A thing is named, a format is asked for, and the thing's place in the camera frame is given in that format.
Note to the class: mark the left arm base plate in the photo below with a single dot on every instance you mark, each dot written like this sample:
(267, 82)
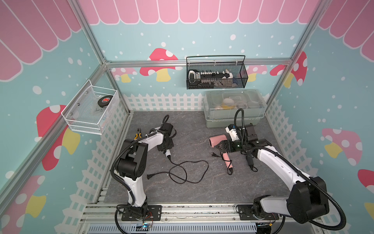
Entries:
(144, 213)

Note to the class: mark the yellow handled pliers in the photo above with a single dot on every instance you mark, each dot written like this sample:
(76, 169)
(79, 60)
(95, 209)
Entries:
(138, 134)

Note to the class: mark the black wire mesh basket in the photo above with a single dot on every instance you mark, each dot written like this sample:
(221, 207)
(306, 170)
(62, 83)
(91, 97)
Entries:
(229, 63)

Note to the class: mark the white wire mesh basket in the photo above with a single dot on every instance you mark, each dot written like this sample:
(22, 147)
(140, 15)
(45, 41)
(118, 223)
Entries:
(82, 114)

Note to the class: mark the green clear-lid storage box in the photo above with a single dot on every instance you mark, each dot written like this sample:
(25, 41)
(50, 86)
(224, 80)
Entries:
(220, 106)

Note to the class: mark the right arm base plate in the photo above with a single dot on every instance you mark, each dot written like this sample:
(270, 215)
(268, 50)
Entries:
(248, 212)

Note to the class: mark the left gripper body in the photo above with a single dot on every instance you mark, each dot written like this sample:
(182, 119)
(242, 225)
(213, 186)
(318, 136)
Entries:
(165, 146)

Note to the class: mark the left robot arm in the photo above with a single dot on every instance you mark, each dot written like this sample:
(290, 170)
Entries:
(129, 166)

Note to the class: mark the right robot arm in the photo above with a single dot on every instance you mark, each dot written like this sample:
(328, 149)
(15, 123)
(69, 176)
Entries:
(308, 198)

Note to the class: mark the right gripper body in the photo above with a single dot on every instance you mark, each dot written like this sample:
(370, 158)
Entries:
(234, 146)

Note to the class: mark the black magenta hair dryer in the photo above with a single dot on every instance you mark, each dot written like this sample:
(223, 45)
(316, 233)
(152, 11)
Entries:
(250, 163)

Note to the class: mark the black red tape measure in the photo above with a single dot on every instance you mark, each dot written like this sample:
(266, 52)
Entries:
(104, 101)

